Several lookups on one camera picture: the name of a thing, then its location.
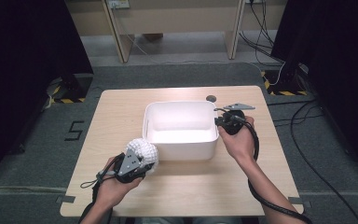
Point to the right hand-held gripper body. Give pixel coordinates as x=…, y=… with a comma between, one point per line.
x=233, y=123

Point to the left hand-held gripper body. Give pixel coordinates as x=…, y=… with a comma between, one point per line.
x=129, y=165

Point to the white waffle cloth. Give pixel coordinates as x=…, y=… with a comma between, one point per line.
x=144, y=151

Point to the white plastic storage bin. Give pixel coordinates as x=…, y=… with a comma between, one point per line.
x=180, y=124

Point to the person's right hand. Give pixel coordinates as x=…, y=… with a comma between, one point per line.
x=240, y=146

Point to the person's left hand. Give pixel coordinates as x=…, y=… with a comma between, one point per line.
x=113, y=191

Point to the round table grommet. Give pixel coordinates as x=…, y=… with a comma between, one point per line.
x=211, y=98

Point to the black stand base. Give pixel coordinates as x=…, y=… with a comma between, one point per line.
x=287, y=81
x=74, y=87

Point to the grey tape piece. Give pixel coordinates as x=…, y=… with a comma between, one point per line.
x=296, y=200
x=66, y=199

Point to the dark brown object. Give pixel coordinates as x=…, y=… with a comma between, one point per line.
x=152, y=37

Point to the beige background desk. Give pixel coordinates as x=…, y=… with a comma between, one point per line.
x=174, y=18

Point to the black curtain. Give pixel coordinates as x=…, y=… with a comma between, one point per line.
x=338, y=62
x=18, y=62

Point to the wall power socket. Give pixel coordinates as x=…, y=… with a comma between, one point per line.
x=118, y=3

